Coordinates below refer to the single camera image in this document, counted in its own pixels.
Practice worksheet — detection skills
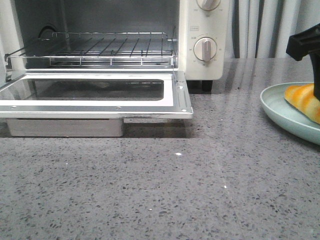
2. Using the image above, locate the toaster oven glass door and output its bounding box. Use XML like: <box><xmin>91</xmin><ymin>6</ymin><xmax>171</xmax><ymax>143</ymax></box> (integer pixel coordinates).
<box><xmin>0</xmin><ymin>70</ymin><xmax>194</xmax><ymax>138</ymax></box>

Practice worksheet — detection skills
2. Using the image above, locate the upper oven control knob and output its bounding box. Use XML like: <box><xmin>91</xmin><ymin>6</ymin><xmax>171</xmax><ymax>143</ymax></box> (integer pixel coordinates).
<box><xmin>196</xmin><ymin>0</ymin><xmax>221</xmax><ymax>11</ymax></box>

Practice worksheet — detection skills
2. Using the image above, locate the light green plate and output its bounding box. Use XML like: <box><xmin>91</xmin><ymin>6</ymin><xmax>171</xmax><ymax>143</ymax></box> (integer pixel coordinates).
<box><xmin>260</xmin><ymin>82</ymin><xmax>320</xmax><ymax>145</ymax></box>

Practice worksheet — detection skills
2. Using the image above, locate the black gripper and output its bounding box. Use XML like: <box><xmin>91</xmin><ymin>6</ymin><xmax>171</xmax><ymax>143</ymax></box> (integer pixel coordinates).
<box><xmin>286</xmin><ymin>23</ymin><xmax>320</xmax><ymax>100</ymax></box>

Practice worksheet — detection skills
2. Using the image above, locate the grey curtain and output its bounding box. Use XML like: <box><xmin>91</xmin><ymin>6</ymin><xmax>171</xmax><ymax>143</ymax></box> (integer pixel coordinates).
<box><xmin>228</xmin><ymin>0</ymin><xmax>320</xmax><ymax>60</ymax></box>

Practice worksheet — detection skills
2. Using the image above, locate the golden croissant bread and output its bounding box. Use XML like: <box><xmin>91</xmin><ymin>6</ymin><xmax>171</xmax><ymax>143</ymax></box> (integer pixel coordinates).
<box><xmin>284</xmin><ymin>83</ymin><xmax>320</xmax><ymax>124</ymax></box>

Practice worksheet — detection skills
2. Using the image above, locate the metal wire oven rack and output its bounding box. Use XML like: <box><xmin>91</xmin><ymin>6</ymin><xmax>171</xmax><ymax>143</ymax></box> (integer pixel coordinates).
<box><xmin>4</xmin><ymin>31</ymin><xmax>178</xmax><ymax>69</ymax></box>

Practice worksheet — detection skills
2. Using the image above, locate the white Toshiba toaster oven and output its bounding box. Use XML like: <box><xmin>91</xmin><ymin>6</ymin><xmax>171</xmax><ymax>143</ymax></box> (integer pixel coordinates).
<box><xmin>0</xmin><ymin>0</ymin><xmax>230</xmax><ymax>92</ymax></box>

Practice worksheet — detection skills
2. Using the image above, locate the lower oven timer knob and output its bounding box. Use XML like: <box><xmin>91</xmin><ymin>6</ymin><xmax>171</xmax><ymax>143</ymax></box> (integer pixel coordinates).
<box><xmin>193</xmin><ymin>37</ymin><xmax>217</xmax><ymax>62</ymax></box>

